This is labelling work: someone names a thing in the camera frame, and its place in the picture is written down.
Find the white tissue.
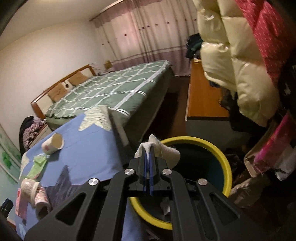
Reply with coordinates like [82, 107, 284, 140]
[134, 134, 181, 169]

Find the pink strawberry milk carton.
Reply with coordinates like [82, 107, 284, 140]
[15, 188, 28, 220]

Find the yellow rimmed trash bin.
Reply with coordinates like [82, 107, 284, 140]
[128, 136, 233, 231]

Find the bed with green plaid duvet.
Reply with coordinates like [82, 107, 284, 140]
[45, 60, 174, 145]

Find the blue tablecloth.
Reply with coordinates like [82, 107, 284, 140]
[14, 104, 147, 241]

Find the paper cup with pink print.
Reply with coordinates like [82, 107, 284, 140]
[42, 133, 64, 155]

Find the wooden desk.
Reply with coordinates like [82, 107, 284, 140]
[186, 59, 229, 121]

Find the white bedside cabinet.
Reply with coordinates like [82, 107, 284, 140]
[28, 124, 52, 149]

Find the green tissue pack wrapper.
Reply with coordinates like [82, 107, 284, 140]
[26, 154, 48, 180]

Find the right brown pillow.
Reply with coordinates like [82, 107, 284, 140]
[68, 72, 88, 86]

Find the brown pillow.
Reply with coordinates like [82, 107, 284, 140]
[68, 72, 88, 86]
[48, 83, 68, 102]

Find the left brown pillow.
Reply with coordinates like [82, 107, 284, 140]
[48, 83, 68, 102]

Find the clothes pile on cabinet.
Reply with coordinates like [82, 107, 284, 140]
[18, 116, 46, 156]

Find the wooden headboard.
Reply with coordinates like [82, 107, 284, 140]
[31, 65, 95, 119]

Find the sliding wardrobe door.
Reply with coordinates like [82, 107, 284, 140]
[0, 126, 21, 204]

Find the pink white curtain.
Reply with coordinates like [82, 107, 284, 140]
[91, 1, 198, 76]

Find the dark clothes pile on desk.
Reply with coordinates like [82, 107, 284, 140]
[186, 34, 203, 60]

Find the cream puffer jacket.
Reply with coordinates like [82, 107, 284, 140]
[194, 1, 279, 126]

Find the red puffer jacket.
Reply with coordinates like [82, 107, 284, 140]
[236, 0, 295, 87]

